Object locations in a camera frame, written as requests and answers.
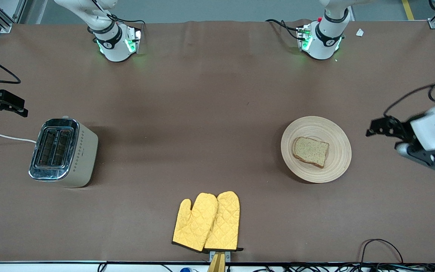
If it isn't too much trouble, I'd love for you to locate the round wooden plate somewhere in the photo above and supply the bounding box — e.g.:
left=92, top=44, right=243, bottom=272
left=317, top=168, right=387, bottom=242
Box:
left=281, top=116, right=352, bottom=184

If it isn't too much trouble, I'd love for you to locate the brown toast slice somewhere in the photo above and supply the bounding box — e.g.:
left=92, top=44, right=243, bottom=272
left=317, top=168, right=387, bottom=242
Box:
left=292, top=136, right=330, bottom=168

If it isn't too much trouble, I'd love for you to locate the beige chrome two-slot toaster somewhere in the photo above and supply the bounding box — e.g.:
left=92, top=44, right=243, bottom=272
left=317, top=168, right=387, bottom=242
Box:
left=29, top=117, right=99, bottom=188

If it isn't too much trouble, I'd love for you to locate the yellow floor tape strip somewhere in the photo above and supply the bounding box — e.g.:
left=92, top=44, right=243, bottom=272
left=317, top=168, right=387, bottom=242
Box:
left=401, top=0, right=415, bottom=19

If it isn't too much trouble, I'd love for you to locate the brown table cover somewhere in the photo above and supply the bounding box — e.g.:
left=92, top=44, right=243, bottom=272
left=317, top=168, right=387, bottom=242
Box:
left=0, top=20, right=435, bottom=264

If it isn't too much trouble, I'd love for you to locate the yellow quilted oven mitt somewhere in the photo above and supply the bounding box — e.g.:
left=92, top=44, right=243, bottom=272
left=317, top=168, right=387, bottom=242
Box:
left=172, top=193, right=218, bottom=252
left=204, top=191, right=244, bottom=252

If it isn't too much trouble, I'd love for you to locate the yellow wooden stick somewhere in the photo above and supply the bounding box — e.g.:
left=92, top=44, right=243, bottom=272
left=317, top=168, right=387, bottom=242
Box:
left=207, top=252, right=226, bottom=272

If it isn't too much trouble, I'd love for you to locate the white toaster power cable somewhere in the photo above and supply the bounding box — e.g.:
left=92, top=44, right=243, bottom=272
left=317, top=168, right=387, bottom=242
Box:
left=0, top=133, right=37, bottom=144

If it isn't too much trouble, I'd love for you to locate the black looped cable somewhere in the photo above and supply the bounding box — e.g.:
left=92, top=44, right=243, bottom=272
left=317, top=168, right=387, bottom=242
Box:
left=360, top=238, right=404, bottom=265

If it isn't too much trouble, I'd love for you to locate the black cable bundle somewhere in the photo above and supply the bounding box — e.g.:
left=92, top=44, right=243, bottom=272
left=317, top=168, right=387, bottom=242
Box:
left=253, top=264, right=435, bottom=272

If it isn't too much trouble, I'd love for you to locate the black left base cable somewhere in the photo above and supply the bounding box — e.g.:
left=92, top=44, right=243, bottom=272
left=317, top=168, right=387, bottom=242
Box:
left=265, top=19, right=302, bottom=40

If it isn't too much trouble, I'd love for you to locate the grey metal bracket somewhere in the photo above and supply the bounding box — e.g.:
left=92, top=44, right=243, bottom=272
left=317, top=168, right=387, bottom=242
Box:
left=209, top=250, right=231, bottom=263

